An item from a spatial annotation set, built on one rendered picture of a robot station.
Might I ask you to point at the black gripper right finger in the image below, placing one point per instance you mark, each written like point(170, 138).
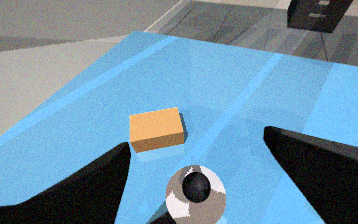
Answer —
point(325, 171)

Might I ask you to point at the orange rectangular block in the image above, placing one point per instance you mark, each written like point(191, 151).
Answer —
point(155, 130)

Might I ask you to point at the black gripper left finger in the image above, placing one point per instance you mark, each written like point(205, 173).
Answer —
point(91, 195)

